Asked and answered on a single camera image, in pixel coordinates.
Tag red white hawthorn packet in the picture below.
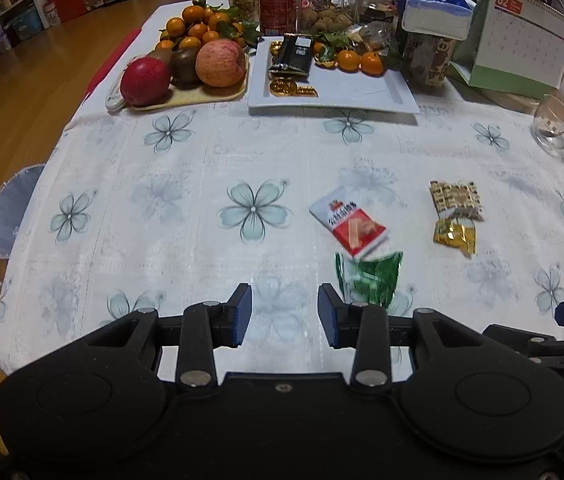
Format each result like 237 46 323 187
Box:
309 186 388 260

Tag green white snack packet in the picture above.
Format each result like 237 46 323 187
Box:
335 252 403 309

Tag white floral tablecloth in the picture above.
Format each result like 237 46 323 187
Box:
0 80 564 373

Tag small gold candy wrapper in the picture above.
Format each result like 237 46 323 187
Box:
434 218 477 259

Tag brown heart pattern packet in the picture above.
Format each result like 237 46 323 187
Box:
429 181 483 221

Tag glass bowl with spoon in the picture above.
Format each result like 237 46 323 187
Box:
531 94 564 160

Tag beige fruit tray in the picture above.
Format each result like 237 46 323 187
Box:
128 54 249 112

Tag white rectangular plate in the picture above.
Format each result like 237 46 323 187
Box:
247 36 419 114

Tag gold chocolate coins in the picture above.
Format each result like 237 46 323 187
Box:
269 78 319 98

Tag white remote control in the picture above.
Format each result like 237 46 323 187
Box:
104 78 126 114

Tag dark brown fruit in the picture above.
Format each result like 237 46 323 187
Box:
170 48 201 86

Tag blue round stool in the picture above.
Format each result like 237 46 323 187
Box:
0 164 44 260

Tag red apple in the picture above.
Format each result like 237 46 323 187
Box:
120 56 170 106

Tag pink yellow apple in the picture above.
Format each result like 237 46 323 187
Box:
195 39 246 88

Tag mandarin on plate right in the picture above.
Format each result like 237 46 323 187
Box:
360 52 386 77

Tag mandarin on plate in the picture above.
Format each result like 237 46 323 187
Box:
360 52 386 77
336 50 361 73

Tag mandarin on plate left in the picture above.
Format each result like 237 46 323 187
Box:
336 50 361 73

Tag black snack packet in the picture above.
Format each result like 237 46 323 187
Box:
268 34 313 79

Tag small clear plastic cup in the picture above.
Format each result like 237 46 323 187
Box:
360 21 396 51

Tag desk calendar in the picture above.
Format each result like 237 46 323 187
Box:
451 0 564 99

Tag pile of mandarins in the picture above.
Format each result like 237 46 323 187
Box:
155 0 262 52

